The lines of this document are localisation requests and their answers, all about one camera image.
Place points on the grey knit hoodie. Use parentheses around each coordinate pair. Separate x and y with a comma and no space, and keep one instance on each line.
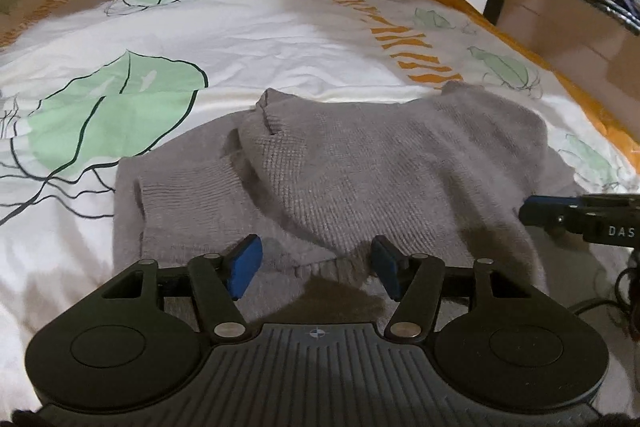
(380,177)

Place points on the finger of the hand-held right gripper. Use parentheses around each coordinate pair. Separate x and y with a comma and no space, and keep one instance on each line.
(545,203)

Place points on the leaf printed bed cover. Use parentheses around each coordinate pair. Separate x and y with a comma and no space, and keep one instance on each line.
(150,97)

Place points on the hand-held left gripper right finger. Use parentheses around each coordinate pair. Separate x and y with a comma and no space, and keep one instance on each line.
(386,267)

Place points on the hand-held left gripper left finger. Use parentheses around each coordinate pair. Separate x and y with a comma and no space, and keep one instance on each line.
(245,264)

